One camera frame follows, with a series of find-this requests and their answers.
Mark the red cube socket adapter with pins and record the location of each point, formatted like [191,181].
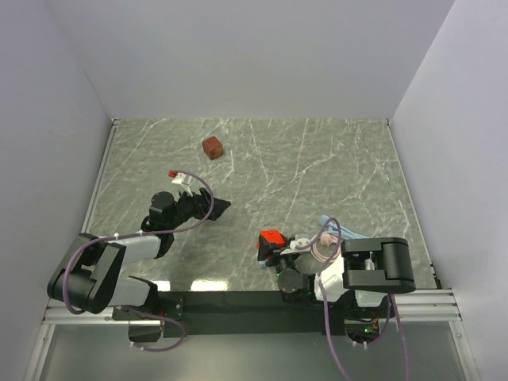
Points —
[271,236]

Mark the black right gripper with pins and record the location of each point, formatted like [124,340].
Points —
[264,250]

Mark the black base beam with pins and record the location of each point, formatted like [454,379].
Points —
[142,329]

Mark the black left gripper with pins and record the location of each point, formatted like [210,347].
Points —
[202,202]

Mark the dark red cube adapter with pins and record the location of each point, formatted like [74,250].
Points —
[212,147]

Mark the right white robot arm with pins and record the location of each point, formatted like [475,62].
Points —
[354,274]

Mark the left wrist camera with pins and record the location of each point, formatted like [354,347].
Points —
[183,180]

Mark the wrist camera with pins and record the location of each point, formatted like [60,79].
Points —
[298,244]
[183,180]

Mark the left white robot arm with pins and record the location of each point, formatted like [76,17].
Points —
[94,282]

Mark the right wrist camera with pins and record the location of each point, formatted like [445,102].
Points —
[298,244]

